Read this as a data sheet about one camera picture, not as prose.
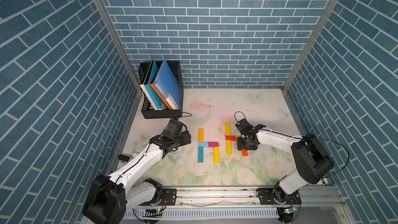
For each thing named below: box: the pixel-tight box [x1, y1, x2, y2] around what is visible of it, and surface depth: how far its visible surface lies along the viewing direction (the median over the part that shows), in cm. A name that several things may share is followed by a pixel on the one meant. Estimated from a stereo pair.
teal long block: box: [197, 146, 204, 163], surface depth 88 cm
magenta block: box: [207, 141, 219, 148], surface depth 93 cm
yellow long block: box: [213, 146, 221, 164], surface depth 88 cm
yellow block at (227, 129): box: [224, 122, 232, 137], surface depth 98 cm
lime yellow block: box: [225, 139, 233, 156], surface depth 91 cm
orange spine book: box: [150, 81, 173, 110], surface depth 90 cm
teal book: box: [144, 60, 164, 111], surface depth 88 cm
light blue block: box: [197, 141, 209, 148], surface depth 93 cm
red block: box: [225, 135, 236, 142], surface depth 96 cm
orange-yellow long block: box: [197, 128, 205, 143], surface depth 98 cm
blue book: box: [153, 59, 181, 110], surface depth 101 cm
